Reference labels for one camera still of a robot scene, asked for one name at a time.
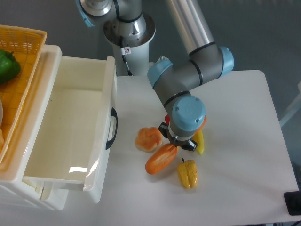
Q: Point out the long orange baguette bread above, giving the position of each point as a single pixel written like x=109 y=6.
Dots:
x=164 y=156

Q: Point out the white plastic drawer cabinet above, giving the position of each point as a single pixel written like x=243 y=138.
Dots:
x=14 y=188

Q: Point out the red bell pepper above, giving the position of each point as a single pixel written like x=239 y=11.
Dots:
x=167 y=119

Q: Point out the long yellow chili pepper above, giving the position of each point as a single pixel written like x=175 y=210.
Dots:
x=198 y=137

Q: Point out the black device at table edge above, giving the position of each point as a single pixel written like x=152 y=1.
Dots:
x=293 y=202

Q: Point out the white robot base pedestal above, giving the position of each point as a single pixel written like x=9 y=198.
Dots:
x=131 y=44

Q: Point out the yellow woven plastic basket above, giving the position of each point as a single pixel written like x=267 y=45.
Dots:
x=27 y=45

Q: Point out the black drawer handle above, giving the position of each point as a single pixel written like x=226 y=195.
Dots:
x=112 y=129

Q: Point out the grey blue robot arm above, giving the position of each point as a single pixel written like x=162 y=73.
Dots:
x=171 y=83

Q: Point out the round orange bread roll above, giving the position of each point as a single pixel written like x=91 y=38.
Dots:
x=148 y=139

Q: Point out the green bell pepper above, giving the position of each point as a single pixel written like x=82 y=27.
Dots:
x=9 y=67

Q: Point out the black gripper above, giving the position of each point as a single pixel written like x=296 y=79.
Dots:
x=185 y=142

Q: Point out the white plastic drawer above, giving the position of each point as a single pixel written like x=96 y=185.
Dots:
x=69 y=151

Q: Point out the yellow bell pepper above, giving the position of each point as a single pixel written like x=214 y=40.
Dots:
x=187 y=174

